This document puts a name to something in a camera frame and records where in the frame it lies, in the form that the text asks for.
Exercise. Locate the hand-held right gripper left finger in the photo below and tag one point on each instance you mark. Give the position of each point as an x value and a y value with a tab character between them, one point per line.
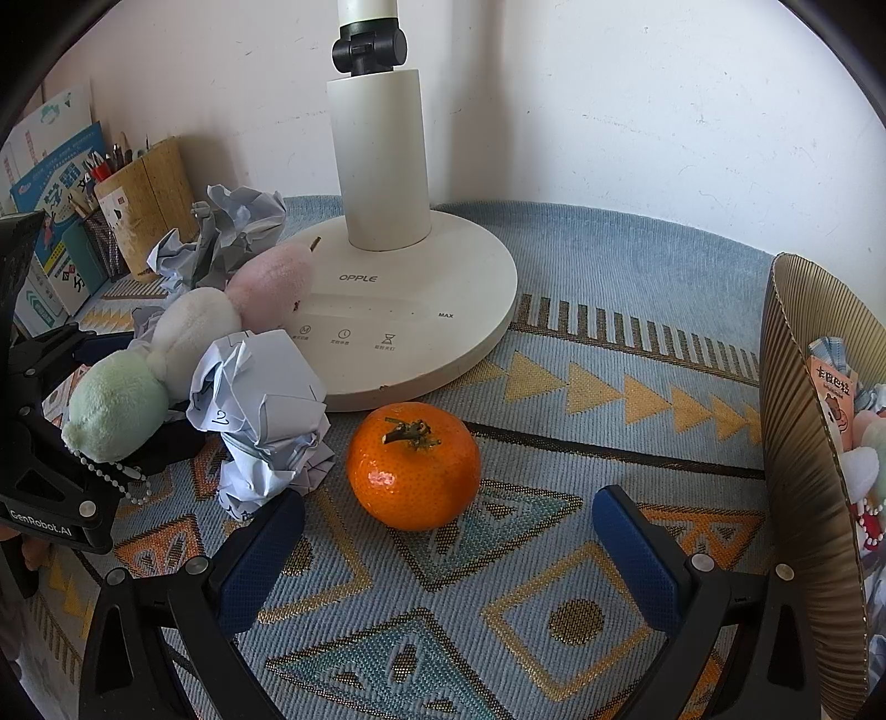
259	554

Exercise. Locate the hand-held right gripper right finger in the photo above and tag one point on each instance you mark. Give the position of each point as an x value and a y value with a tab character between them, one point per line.
633	554

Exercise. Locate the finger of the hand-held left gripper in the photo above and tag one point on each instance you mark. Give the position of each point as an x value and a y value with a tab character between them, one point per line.
104	348
173	450

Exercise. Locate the orange tangerine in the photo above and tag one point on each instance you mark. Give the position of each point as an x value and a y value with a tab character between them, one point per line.
415	471

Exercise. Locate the gold ribbed bowl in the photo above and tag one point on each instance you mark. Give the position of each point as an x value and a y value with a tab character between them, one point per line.
803	450

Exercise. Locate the pink drink carton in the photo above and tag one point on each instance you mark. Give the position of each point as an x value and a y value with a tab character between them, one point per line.
827	401

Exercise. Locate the person's left hand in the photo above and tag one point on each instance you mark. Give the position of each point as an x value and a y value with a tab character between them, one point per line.
31	554

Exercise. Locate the white green box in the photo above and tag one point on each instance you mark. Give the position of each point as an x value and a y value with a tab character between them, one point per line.
41	298

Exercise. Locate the large crumpled white paper ball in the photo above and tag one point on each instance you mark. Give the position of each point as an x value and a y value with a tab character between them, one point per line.
263	408

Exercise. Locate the black mesh pen holder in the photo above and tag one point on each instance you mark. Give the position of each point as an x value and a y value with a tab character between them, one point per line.
104	242

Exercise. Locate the crumpled grey lined paper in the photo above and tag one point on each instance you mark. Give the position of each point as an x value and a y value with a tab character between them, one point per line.
211	249

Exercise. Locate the bundle of pencils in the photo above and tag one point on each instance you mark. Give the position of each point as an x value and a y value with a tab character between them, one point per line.
79	202

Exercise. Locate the brown paper pen holder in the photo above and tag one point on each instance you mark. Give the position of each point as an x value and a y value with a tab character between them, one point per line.
149	201

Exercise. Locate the teal book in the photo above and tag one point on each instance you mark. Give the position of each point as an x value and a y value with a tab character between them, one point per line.
55	180

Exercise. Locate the white book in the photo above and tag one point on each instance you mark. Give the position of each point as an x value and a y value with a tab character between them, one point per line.
48	114

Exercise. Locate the patterned woven tablecloth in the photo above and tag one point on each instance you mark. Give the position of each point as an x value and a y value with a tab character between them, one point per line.
588	311

